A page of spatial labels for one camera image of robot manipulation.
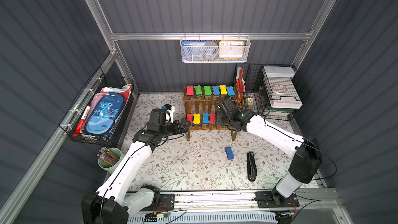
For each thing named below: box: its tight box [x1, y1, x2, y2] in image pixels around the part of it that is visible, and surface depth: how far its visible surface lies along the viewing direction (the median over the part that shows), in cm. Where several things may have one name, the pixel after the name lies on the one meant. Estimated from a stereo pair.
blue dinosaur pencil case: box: [85, 92, 125, 136], surface depth 67 cm
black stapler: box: [246, 151, 258, 182], surface depth 82 cm
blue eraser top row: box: [225, 86, 236, 96], surface depth 84 cm
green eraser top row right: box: [203, 85, 212, 96], surface depth 85 cm
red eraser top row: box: [186, 86, 194, 96], surface depth 84 cm
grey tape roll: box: [202, 40, 219, 61], surface depth 89 cm
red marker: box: [72, 104, 92, 137], surface depth 65 cm
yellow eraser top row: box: [219, 85, 228, 95], surface depth 85 cm
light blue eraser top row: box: [212, 85, 221, 95], surface depth 85 cm
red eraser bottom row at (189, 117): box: [186, 113, 194, 124], surface depth 88 cm
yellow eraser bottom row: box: [192, 113, 201, 125], surface depth 87 cm
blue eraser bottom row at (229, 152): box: [224, 146, 235, 160], surface depth 90 cm
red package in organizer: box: [235, 67, 246, 103], surface depth 114 cm
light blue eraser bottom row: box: [202, 113, 210, 125], surface depth 88 cm
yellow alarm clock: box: [218, 39, 245, 61], surface depth 90 cm
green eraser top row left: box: [193, 85, 203, 95], surface depth 85 cm
